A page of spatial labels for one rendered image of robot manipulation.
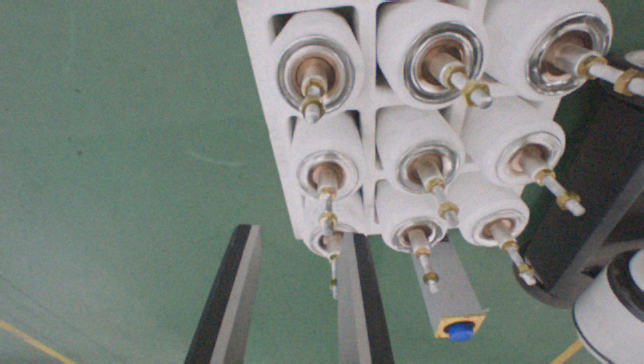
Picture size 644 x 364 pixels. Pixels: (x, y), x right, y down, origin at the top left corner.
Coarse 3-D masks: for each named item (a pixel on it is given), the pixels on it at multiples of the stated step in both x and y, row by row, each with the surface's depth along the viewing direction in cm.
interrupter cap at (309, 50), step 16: (288, 48) 24; (304, 48) 24; (320, 48) 24; (336, 48) 24; (288, 64) 25; (304, 64) 25; (320, 64) 25; (336, 64) 25; (352, 64) 25; (288, 80) 26; (336, 80) 26; (352, 80) 26; (288, 96) 27; (304, 96) 27; (336, 96) 27
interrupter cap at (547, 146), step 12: (540, 132) 29; (516, 144) 30; (528, 144) 30; (540, 144) 30; (552, 144) 30; (504, 156) 31; (516, 156) 31; (540, 156) 31; (552, 156) 31; (504, 168) 32; (516, 168) 32; (552, 168) 32; (504, 180) 33; (516, 180) 33; (528, 180) 33
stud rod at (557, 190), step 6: (546, 180) 28; (552, 180) 28; (552, 186) 27; (558, 186) 27; (552, 192) 27; (558, 192) 26; (570, 204) 25; (576, 204) 25; (570, 210) 25; (576, 210) 24; (582, 210) 24
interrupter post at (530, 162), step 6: (522, 156) 31; (528, 156) 30; (534, 156) 30; (522, 162) 31; (528, 162) 30; (534, 162) 29; (540, 162) 29; (522, 168) 31; (528, 168) 30; (534, 168) 29; (540, 168) 29; (546, 168) 29; (528, 174) 30; (534, 174) 29; (534, 180) 30
